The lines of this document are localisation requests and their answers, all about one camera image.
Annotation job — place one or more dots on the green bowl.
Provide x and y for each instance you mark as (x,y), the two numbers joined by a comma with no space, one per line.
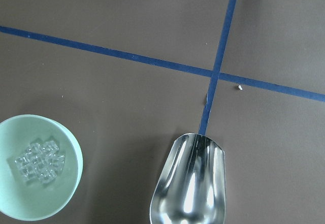
(31,200)

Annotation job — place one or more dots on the steel ice scoop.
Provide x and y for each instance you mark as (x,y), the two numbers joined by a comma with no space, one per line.
(191,186)

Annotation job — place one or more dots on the clear ice cubes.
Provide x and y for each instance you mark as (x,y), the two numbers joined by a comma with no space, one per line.
(41,160)

